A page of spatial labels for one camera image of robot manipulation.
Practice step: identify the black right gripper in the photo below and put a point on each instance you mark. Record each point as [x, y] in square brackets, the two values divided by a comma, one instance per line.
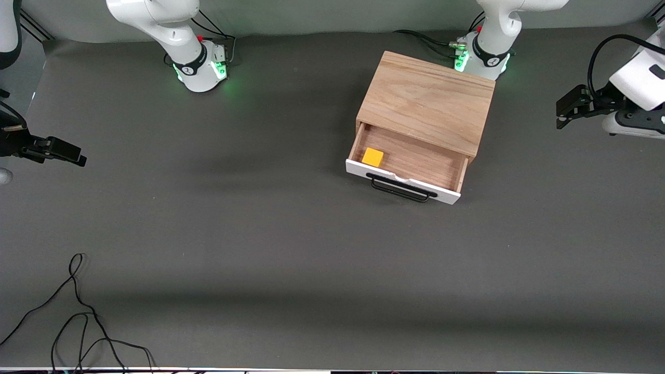
[9, 142]

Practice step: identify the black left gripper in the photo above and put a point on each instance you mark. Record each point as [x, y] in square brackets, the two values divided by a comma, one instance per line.
[606, 97]

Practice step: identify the yellow cube block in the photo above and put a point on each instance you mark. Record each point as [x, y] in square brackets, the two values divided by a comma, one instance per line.
[372, 157]

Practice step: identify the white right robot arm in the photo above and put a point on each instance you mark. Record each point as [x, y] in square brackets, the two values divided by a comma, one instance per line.
[176, 31]

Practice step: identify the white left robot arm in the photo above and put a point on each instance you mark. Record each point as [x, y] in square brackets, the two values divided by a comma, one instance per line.
[493, 31]

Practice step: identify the wooden drawer cabinet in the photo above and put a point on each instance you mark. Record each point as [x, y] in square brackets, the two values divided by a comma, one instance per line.
[426, 98]

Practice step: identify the dark grey table mat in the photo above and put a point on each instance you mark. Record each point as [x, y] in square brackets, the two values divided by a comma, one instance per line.
[311, 259]

